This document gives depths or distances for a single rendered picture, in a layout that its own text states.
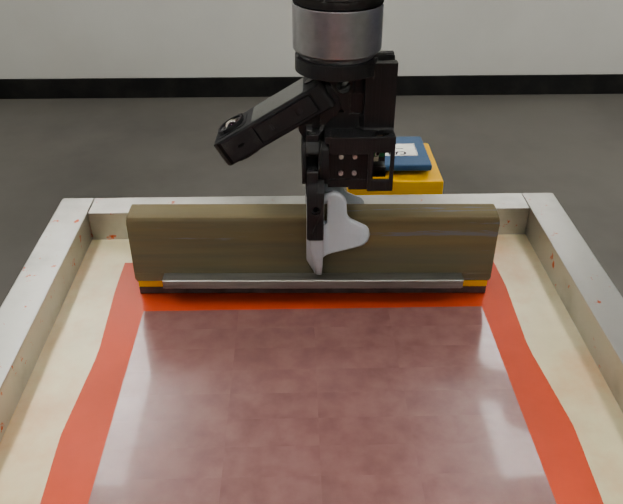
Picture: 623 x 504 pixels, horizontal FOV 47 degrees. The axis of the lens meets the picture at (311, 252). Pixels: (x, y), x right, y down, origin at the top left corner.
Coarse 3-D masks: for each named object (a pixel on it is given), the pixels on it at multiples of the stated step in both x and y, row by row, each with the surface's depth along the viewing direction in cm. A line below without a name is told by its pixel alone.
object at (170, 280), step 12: (168, 276) 70; (180, 276) 70; (192, 276) 70; (204, 276) 70; (216, 276) 70; (228, 276) 70; (240, 276) 70; (252, 276) 70; (264, 276) 70; (276, 276) 70; (288, 276) 70; (300, 276) 70; (312, 276) 70; (324, 276) 70; (336, 276) 70; (348, 276) 70; (360, 276) 70; (372, 276) 70; (384, 276) 70; (396, 276) 70; (408, 276) 70; (420, 276) 70; (432, 276) 70; (444, 276) 70; (456, 276) 70; (168, 288) 70; (180, 288) 70; (192, 288) 70; (204, 288) 70; (216, 288) 70; (228, 288) 70; (240, 288) 70; (252, 288) 70; (264, 288) 70; (276, 288) 70; (288, 288) 70
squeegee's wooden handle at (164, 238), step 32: (128, 224) 68; (160, 224) 68; (192, 224) 68; (224, 224) 68; (256, 224) 68; (288, 224) 68; (384, 224) 68; (416, 224) 68; (448, 224) 68; (480, 224) 68; (160, 256) 70; (192, 256) 70; (224, 256) 70; (256, 256) 70; (288, 256) 70; (352, 256) 70; (384, 256) 70; (416, 256) 70; (448, 256) 70; (480, 256) 70
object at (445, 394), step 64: (320, 320) 70; (384, 320) 70; (448, 320) 70; (512, 320) 70; (320, 384) 62; (384, 384) 62; (448, 384) 62; (512, 384) 62; (320, 448) 56; (384, 448) 56; (448, 448) 56; (512, 448) 56; (576, 448) 56
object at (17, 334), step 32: (64, 224) 79; (96, 224) 82; (512, 224) 83; (544, 224) 79; (32, 256) 73; (64, 256) 73; (544, 256) 78; (576, 256) 73; (32, 288) 68; (64, 288) 73; (576, 288) 69; (608, 288) 68; (0, 320) 64; (32, 320) 64; (576, 320) 69; (608, 320) 64; (0, 352) 60; (32, 352) 64; (608, 352) 62; (0, 384) 57; (608, 384) 62; (0, 416) 57
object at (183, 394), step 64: (128, 320) 70; (192, 320) 70; (256, 320) 70; (128, 384) 62; (192, 384) 62; (256, 384) 62; (64, 448) 56; (128, 448) 56; (192, 448) 56; (256, 448) 56
